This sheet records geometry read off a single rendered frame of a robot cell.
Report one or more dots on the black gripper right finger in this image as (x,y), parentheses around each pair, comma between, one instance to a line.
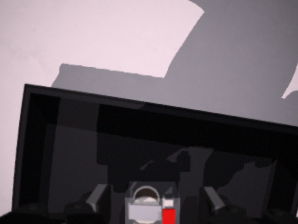
(210,204)

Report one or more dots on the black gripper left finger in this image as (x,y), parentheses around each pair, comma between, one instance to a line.
(79,212)

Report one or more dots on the black parts tray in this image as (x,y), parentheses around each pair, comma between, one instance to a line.
(70,143)

